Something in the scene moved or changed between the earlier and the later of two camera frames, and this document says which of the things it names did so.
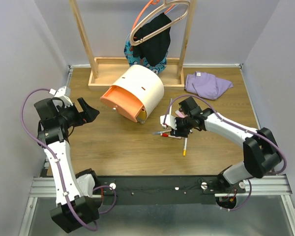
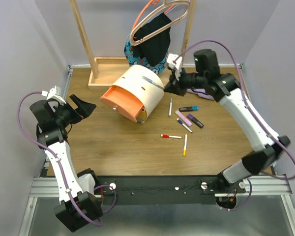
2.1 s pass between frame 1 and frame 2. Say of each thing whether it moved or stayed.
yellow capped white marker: stayed
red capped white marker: stayed
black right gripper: moved
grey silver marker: stayed
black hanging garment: stayed
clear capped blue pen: moved
